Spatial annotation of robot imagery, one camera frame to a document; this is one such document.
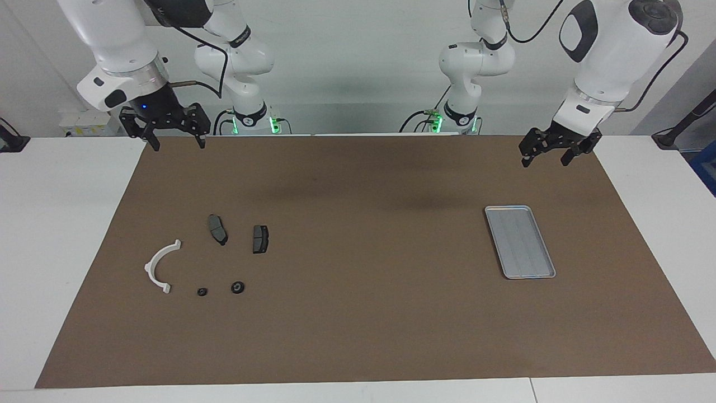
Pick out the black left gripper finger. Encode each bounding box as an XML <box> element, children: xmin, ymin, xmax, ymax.
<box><xmin>560</xmin><ymin>146</ymin><xmax>595</xmax><ymax>167</ymax></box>
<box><xmin>519</xmin><ymin>128</ymin><xmax>554</xmax><ymax>168</ymax></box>

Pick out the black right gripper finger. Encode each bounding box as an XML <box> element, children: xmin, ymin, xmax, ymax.
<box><xmin>119</xmin><ymin>106</ymin><xmax>161</xmax><ymax>152</ymax></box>
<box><xmin>179</xmin><ymin>102</ymin><xmax>211</xmax><ymax>149</ymax></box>

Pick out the silver metal tray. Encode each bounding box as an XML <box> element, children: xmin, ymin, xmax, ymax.
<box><xmin>484</xmin><ymin>205</ymin><xmax>557</xmax><ymax>280</ymax></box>

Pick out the white box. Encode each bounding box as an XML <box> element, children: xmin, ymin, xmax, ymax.
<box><xmin>59</xmin><ymin>109</ymin><xmax>121</xmax><ymax>138</ymax></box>

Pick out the dark grey curved brake pad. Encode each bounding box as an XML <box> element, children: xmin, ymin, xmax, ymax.
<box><xmin>207</xmin><ymin>214</ymin><xmax>229</xmax><ymax>247</ymax></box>

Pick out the black table clamp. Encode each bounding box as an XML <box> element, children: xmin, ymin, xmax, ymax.
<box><xmin>0</xmin><ymin>116</ymin><xmax>30</xmax><ymax>153</ymax></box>

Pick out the blue object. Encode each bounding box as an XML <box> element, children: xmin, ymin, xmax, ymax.
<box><xmin>689</xmin><ymin>140</ymin><xmax>716</xmax><ymax>196</ymax></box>

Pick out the dark grey rectangular brake pad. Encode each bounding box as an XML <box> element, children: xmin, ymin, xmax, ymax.
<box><xmin>252</xmin><ymin>224</ymin><xmax>271</xmax><ymax>255</ymax></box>

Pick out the brown table mat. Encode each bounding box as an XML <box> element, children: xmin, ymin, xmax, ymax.
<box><xmin>35</xmin><ymin>134</ymin><xmax>716</xmax><ymax>390</ymax></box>

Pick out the black right arm base cable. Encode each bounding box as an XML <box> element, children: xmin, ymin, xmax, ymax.
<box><xmin>213</xmin><ymin>109</ymin><xmax>235</xmax><ymax>136</ymax></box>

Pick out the black arm base cable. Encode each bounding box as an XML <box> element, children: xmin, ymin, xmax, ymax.
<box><xmin>213</xmin><ymin>109</ymin><xmax>235</xmax><ymax>136</ymax></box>
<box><xmin>399</xmin><ymin>84</ymin><xmax>453</xmax><ymax>133</ymax></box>

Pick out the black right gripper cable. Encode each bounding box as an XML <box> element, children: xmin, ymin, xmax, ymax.
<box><xmin>168</xmin><ymin>22</ymin><xmax>230</xmax><ymax>99</ymax></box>

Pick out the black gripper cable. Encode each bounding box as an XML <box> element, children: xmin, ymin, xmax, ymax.
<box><xmin>500</xmin><ymin>0</ymin><xmax>689</xmax><ymax>113</ymax></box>
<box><xmin>168</xmin><ymin>22</ymin><xmax>230</xmax><ymax>99</ymax></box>

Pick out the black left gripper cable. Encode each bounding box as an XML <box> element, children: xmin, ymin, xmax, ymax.
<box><xmin>500</xmin><ymin>0</ymin><xmax>689</xmax><ymax>113</ymax></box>

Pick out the black left arm base cable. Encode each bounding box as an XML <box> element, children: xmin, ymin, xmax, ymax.
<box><xmin>399</xmin><ymin>84</ymin><xmax>453</xmax><ymax>133</ymax></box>

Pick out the white curved plastic bracket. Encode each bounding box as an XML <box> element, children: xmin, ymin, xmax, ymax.
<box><xmin>144</xmin><ymin>239</ymin><xmax>183</xmax><ymax>295</ymax></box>

